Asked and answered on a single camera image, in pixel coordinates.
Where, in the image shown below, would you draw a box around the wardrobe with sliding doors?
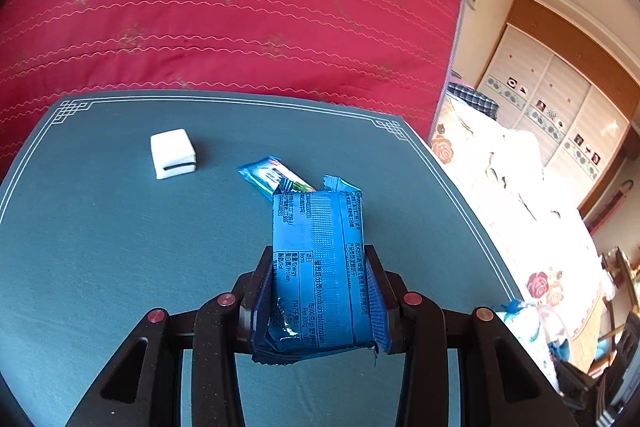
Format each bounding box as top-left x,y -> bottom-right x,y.
475,0 -> 640,218

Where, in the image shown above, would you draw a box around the blue snack packet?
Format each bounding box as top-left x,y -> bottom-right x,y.
251,189 -> 392,365

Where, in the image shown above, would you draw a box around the blue packet with picture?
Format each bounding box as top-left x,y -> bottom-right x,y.
237,155 -> 317,200

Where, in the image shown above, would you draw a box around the folded dark umbrella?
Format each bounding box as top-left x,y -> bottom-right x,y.
587,179 -> 633,233

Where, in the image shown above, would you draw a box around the green table mat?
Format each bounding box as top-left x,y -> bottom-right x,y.
0,89 -> 526,427

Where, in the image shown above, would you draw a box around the red quilted mattress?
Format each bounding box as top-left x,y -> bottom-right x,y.
0,0 -> 473,172

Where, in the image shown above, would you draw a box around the small white box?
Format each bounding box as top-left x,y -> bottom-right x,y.
150,129 -> 197,180

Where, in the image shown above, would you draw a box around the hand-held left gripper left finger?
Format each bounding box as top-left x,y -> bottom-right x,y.
65,246 -> 275,427

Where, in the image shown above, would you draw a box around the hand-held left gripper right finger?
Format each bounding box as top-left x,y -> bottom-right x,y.
364,244 -> 578,427

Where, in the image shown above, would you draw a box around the white padded jacket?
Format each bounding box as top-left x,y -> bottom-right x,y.
482,127 -> 571,228

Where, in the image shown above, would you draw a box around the dark wooden desk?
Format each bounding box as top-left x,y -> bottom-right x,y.
595,247 -> 640,408

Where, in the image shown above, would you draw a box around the bed with floral plaid cover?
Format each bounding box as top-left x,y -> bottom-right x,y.
430,79 -> 621,378

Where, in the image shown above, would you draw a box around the blue green packet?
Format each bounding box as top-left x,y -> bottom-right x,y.
322,175 -> 363,196

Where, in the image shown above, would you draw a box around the dark plaid pillow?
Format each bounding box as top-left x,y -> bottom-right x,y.
447,81 -> 499,120

